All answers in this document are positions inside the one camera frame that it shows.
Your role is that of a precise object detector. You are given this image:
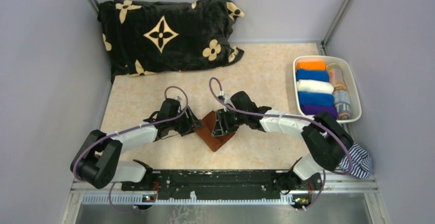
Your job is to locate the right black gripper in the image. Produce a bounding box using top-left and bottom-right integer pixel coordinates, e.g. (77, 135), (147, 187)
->
(212, 107), (247, 137)

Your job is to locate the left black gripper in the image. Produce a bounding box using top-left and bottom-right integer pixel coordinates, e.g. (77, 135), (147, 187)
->
(169, 106), (204, 137)

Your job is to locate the brown towel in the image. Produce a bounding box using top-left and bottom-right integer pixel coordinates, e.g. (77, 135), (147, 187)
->
(194, 111), (235, 152)

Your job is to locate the orange polka dot towel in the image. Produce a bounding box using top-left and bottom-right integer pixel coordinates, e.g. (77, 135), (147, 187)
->
(326, 64), (347, 91)

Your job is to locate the orange blue patterned towel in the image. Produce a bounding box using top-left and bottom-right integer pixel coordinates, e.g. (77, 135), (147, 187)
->
(333, 90), (352, 120)

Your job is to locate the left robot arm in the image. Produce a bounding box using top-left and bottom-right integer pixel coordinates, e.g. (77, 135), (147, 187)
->
(70, 98), (203, 190)

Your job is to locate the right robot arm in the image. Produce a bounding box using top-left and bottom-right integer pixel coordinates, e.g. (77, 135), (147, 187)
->
(211, 91), (354, 191)

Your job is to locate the blue rolled towel lower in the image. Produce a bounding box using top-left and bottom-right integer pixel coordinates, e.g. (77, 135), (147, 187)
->
(298, 91), (334, 107)

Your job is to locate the blue rolled towel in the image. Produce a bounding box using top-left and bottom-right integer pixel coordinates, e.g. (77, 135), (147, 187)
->
(295, 69), (329, 82)
(298, 91), (334, 107)

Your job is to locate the purple rolled towel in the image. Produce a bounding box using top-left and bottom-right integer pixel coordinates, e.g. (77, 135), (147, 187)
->
(301, 105), (338, 120)

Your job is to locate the blue rolled towel upper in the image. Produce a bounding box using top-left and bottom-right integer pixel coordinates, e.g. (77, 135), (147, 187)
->
(295, 69), (329, 82)

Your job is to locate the white rolled towel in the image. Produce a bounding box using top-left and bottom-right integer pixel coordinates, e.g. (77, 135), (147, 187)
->
(296, 79), (334, 94)

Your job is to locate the black pillow with beige flowers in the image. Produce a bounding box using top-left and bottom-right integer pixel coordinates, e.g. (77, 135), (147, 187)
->
(97, 0), (245, 76)

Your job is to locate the orange rolled towel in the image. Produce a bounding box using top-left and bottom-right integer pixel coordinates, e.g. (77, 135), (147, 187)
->
(295, 61), (326, 71)

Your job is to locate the white plastic bin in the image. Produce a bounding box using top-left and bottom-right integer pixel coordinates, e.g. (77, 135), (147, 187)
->
(293, 55), (362, 124)

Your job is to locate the blue white striped towel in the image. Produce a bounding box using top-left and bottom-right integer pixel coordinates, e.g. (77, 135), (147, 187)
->
(338, 142), (373, 180)

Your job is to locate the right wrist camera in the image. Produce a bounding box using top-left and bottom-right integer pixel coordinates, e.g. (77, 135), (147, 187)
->
(218, 92), (232, 105)

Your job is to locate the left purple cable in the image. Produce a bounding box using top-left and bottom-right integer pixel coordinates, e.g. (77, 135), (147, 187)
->
(72, 86), (189, 214)

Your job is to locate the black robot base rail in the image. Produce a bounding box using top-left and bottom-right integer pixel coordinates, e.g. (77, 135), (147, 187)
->
(121, 170), (323, 208)

